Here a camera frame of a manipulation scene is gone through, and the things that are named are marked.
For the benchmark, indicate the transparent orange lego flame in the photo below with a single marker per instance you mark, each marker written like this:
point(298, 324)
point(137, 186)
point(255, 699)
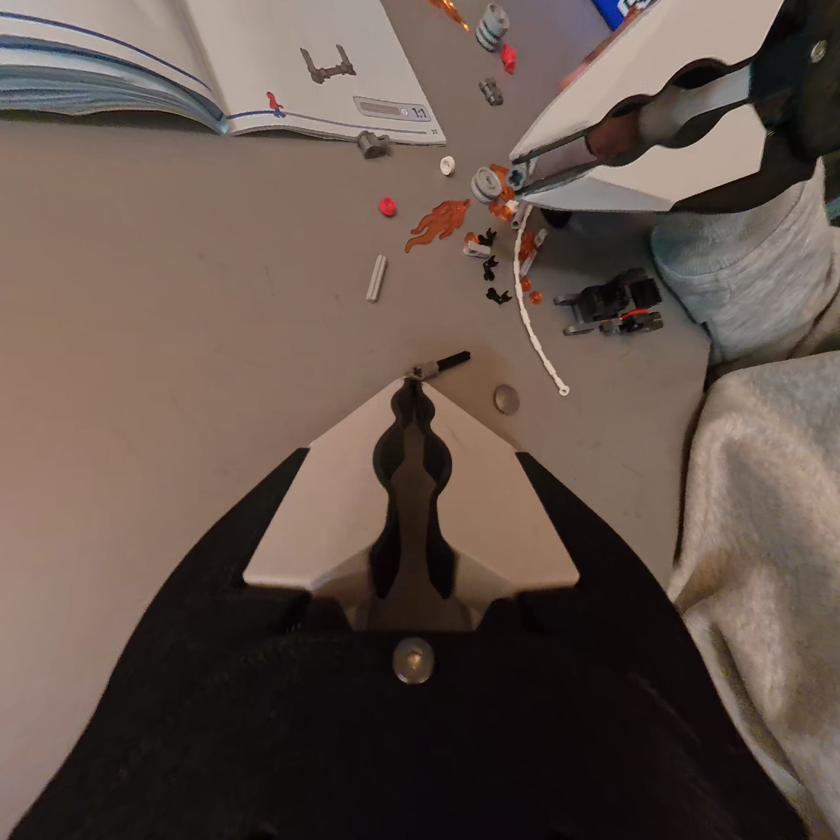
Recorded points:
point(453, 13)
point(439, 223)

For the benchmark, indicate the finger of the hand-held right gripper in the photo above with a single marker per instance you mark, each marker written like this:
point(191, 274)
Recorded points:
point(656, 52)
point(656, 184)

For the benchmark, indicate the black lego tire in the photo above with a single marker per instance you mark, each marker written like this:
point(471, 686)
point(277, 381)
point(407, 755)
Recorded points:
point(558, 218)

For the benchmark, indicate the lego instruction booklet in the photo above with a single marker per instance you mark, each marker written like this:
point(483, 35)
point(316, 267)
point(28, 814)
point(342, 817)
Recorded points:
point(197, 65)

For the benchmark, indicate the person's right forearm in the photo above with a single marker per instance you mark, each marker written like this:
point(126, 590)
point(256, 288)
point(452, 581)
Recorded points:
point(741, 282)

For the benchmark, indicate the grey ribbed lego wheel stack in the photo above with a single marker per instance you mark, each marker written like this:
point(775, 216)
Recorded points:
point(492, 26)

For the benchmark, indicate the light grey lego axle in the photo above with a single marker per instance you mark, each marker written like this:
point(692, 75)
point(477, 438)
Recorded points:
point(375, 277)

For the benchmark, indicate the blue storage bin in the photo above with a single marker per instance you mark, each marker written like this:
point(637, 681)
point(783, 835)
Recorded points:
point(617, 10)

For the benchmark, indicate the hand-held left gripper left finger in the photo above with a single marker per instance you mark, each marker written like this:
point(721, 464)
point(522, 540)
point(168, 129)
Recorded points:
point(315, 525)

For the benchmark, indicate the grey lego connector rod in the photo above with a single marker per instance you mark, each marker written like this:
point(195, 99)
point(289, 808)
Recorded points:
point(436, 365)

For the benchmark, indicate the white flexible lego whip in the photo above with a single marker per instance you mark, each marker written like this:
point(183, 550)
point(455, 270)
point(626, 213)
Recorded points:
point(530, 328)

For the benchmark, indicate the grey lego pulley wheel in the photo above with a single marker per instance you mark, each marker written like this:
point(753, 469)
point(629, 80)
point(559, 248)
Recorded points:
point(485, 185)

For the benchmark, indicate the grey lego technic bar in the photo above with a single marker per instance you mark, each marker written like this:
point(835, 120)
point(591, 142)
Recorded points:
point(537, 239)

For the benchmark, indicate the small red lego piece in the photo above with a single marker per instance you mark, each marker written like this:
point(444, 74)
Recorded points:
point(508, 58)

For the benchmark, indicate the grey lego dome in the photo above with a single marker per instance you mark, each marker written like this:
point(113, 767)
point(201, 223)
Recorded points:
point(506, 399)

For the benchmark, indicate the black lego vehicle model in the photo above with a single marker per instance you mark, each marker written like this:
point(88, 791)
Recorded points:
point(610, 302)

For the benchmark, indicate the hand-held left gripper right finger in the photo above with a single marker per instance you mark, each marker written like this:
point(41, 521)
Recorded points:
point(505, 525)

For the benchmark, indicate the dark grey lego connector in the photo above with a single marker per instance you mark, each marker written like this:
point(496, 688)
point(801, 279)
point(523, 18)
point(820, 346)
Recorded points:
point(374, 144)
point(491, 92)

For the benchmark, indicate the red round lego stud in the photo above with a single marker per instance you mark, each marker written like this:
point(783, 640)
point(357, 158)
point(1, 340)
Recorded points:
point(388, 207)

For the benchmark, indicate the person's right hand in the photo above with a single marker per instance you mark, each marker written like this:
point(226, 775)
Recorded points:
point(613, 134)

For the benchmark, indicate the light grey lego pin connector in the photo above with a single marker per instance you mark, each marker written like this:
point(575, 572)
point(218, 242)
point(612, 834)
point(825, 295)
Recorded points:
point(474, 249)

